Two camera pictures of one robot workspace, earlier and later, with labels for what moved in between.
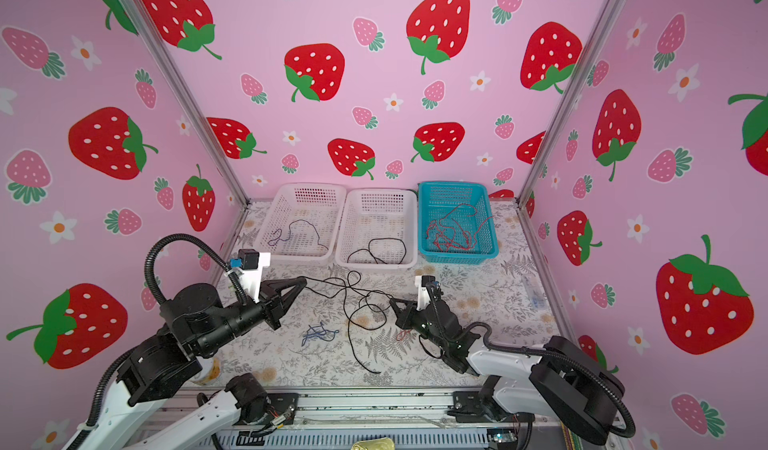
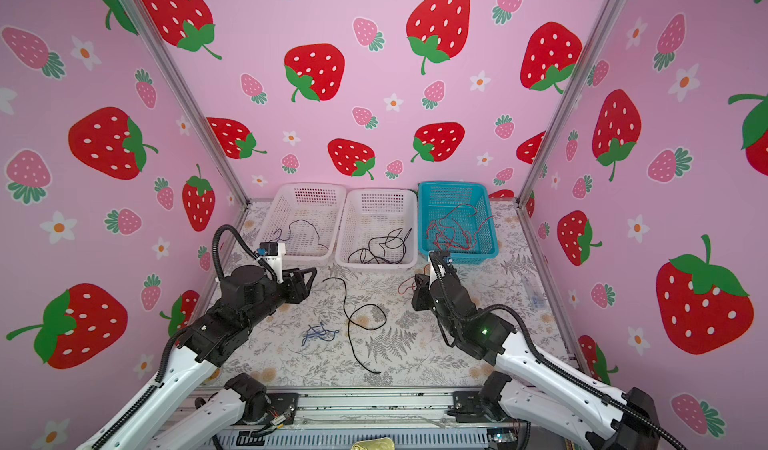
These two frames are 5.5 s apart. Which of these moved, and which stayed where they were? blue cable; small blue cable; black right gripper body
Moved: black right gripper body
Stayed: blue cable; small blue cable
